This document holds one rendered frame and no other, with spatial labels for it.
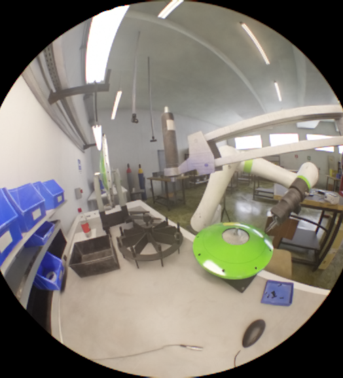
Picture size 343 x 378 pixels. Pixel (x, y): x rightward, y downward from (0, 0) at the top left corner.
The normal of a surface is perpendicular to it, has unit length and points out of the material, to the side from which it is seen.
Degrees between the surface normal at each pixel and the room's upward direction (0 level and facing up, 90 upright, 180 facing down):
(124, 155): 90
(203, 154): 90
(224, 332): 0
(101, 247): 87
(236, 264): 23
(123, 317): 0
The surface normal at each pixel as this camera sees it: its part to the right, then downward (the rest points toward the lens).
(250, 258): -0.10, -0.83
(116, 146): 0.55, 0.12
